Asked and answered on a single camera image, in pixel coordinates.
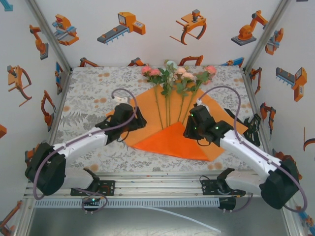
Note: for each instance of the orange wrapping paper sheet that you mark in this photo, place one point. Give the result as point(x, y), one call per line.
point(167, 142)

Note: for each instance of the fake pink rose stem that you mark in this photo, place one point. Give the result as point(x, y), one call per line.
point(210, 69)
point(148, 71)

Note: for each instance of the fake cream white flower stem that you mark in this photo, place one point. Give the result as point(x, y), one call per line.
point(172, 78)

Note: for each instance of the black ribbon gold lettering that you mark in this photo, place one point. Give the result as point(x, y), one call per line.
point(253, 127)

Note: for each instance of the fake peach flower stem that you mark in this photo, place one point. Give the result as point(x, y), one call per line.
point(183, 71)

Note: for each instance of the fake pale blue flower stem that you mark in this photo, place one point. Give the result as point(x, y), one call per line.
point(170, 65)

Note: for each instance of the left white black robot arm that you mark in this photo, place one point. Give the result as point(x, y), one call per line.
point(81, 142)

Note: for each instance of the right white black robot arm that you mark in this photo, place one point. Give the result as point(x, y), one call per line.
point(246, 150)

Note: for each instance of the grey floral tablecloth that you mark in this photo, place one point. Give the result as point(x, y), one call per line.
point(81, 98)

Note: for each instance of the thin white tube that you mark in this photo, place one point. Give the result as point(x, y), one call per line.
point(187, 218)

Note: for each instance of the small circuit board green light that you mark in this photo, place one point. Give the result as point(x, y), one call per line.
point(92, 200)

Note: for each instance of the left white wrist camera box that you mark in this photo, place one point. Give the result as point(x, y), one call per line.
point(121, 99)

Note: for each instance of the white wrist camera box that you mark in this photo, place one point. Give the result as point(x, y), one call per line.
point(198, 102)
point(121, 99)

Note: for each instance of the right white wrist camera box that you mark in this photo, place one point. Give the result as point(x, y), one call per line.
point(198, 102)

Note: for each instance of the aluminium side rail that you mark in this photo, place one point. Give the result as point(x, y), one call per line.
point(246, 78)
point(62, 98)

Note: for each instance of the aluminium front frame rails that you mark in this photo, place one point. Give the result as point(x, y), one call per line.
point(160, 186)

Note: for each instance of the aluminium frame post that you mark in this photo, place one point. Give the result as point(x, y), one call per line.
point(49, 34)
point(267, 34)

